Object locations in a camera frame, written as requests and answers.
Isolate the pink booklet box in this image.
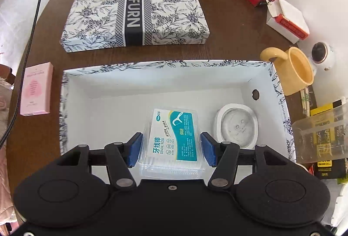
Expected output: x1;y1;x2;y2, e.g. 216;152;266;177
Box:
20;62;54;116

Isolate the open floral storage box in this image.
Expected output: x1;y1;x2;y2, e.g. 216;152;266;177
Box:
59;60;296;160

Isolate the clear plastic pitcher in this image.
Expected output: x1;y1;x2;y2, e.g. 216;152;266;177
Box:
292;104;347;164

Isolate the floral XIEFURN box lid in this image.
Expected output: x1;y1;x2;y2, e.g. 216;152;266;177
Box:
60;0;210;53

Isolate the yellow ceramic mug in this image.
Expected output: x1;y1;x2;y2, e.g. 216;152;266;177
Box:
260;47;314;96

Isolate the yellow black package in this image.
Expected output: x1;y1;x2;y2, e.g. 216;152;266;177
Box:
310;99;347;180

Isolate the dental floss pick box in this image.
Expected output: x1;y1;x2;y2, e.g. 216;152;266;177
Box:
138;108;205;180

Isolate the white red cardboard box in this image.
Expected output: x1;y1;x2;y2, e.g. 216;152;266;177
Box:
266;0;310;44

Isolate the white round dish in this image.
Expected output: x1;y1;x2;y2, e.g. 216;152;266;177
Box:
213;103;258;149

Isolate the white round camera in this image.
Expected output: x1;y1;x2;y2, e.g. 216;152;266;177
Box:
310;41;336;72

